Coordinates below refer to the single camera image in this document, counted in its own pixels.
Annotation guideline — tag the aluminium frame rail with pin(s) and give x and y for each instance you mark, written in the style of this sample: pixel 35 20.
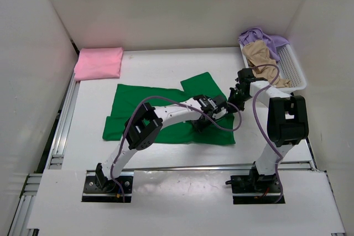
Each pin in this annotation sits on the aluminium frame rail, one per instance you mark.
pixel 54 161

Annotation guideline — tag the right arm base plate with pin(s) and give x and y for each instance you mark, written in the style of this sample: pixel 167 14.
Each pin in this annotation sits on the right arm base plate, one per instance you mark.
pixel 246 191

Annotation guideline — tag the folded pink t shirt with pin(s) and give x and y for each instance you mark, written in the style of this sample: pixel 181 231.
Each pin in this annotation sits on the folded pink t shirt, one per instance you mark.
pixel 99 63

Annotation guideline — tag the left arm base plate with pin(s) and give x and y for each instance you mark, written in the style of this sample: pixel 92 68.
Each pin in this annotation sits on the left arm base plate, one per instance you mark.
pixel 111 192

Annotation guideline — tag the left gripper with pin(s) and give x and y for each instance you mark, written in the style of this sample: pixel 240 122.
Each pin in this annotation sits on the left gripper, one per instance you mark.
pixel 198 127

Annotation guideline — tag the green t shirt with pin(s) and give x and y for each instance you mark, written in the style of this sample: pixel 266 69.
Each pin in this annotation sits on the green t shirt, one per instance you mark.
pixel 127 97

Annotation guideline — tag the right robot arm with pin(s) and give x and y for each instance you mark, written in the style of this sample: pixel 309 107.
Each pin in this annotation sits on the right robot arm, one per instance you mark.
pixel 287 122

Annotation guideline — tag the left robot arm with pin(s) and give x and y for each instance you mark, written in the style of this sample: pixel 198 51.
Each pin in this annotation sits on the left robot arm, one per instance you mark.
pixel 150 117

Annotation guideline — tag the purple t shirt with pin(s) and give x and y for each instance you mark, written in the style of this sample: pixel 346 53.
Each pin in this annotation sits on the purple t shirt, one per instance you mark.
pixel 272 41

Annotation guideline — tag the white plastic basket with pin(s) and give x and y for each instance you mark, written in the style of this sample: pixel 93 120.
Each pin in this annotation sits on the white plastic basket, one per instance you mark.
pixel 288 68

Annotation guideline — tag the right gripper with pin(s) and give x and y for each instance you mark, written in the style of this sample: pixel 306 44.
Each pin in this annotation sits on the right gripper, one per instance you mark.
pixel 240 106

